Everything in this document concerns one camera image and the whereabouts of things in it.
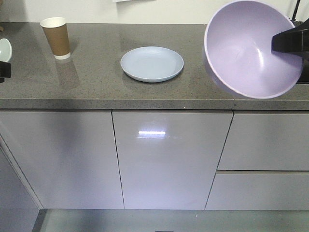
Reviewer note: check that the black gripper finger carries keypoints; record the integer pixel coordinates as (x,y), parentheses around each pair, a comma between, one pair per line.
(294,41)
(5,71)

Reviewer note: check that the pale green plastic spoon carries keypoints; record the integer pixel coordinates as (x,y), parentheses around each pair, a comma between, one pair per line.
(5,50)

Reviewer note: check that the lilac plastic bowl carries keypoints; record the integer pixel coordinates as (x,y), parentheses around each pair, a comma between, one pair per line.
(238,55)

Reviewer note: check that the brown paper cup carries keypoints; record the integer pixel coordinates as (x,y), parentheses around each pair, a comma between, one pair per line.
(55,30)

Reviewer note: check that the light blue plastic plate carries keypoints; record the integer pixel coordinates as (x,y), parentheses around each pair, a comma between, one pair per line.
(152,64)

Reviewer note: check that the black glass stove top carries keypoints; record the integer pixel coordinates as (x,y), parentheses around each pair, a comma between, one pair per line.
(304,77)

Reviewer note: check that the grey cabinet door left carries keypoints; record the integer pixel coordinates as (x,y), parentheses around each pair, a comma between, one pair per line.
(68,158)

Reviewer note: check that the grey cabinet door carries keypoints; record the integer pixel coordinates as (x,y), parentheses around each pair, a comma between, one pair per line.
(68,158)
(168,159)

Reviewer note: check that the grey upper drawer front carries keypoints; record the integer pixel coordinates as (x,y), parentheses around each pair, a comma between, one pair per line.
(267,142)

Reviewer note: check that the grey drawer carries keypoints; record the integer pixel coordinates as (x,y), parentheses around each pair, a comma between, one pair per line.
(247,191)
(267,142)

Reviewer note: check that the white side cabinet panel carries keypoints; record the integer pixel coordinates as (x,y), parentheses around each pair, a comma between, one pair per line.
(19,209)

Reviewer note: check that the grey lower drawer front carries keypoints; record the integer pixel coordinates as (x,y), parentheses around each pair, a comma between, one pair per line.
(247,191)

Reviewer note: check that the grey cabinet door middle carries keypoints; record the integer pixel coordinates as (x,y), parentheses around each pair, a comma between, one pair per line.
(168,159)

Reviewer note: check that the white paper sheet on wall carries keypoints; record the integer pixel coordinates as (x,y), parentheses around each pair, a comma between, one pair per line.
(120,1)

